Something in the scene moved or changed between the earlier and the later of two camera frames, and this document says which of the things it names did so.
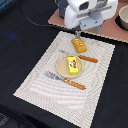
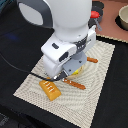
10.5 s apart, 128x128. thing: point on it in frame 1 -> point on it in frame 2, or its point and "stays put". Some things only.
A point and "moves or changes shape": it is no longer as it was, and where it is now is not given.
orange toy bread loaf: (79, 45) moves or changes shape
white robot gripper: (83, 15) -> (60, 57)
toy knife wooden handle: (88, 59) stays put
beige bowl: (123, 14) stays put
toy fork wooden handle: (56, 77) stays put
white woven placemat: (74, 105) stays put
